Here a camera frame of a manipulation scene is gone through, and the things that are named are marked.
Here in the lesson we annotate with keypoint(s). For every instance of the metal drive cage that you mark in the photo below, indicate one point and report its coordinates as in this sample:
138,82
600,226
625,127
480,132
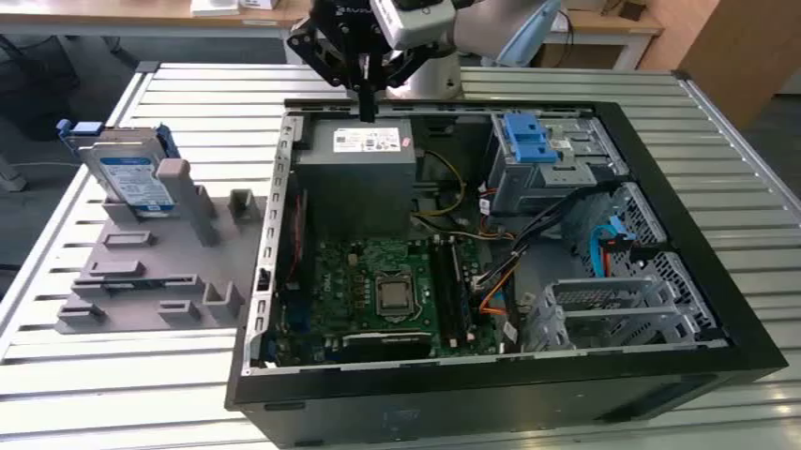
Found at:
564,175

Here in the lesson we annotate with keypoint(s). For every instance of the grey parts rack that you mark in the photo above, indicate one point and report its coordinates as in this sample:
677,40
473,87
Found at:
169,262

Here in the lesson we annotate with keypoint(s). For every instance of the hard disk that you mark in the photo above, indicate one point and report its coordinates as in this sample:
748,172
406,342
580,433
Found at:
128,173

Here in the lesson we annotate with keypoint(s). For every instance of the grey table foot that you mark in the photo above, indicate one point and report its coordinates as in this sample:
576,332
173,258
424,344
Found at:
12,180

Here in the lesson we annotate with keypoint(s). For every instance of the wooden cabinet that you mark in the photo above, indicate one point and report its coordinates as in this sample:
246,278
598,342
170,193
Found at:
739,47

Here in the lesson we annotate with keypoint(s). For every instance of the metal disk bay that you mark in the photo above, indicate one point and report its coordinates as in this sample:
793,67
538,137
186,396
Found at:
601,311

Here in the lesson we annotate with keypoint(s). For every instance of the wooden desk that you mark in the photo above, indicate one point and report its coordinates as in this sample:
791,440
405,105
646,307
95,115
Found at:
157,21

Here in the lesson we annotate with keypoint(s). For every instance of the small white box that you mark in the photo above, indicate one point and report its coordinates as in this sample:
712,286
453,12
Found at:
258,4

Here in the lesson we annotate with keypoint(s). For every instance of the black RAM slot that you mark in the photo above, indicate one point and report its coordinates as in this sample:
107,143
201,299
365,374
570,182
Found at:
462,290
444,290

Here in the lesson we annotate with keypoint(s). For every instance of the spare RAM stick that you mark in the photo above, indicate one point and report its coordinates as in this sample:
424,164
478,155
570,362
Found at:
138,282

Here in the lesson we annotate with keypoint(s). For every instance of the blue plastic latch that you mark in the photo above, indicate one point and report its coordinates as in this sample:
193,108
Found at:
526,140

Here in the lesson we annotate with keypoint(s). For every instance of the black graphics card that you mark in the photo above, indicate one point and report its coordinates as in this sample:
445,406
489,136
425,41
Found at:
387,347

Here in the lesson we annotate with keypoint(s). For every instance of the grey power supply unit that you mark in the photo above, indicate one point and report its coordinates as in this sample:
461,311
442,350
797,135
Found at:
357,197

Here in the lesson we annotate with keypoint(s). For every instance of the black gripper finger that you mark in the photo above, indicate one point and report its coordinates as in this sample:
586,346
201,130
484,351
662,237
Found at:
413,65
313,47

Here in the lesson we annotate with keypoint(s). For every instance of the green motherboard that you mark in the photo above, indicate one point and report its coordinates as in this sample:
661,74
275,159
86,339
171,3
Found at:
350,281

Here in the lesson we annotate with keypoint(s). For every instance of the silver CPU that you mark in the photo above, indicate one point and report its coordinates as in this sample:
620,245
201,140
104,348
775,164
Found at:
395,296

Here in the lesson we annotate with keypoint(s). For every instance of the black PC case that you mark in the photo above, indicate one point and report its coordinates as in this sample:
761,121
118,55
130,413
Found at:
501,412

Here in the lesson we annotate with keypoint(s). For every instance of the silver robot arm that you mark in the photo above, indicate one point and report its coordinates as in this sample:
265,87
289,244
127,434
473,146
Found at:
432,79

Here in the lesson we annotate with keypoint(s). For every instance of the black bin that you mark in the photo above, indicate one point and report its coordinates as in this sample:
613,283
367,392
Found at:
38,108

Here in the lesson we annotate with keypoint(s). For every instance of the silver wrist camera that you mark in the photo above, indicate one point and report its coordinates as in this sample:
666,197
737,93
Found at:
419,25

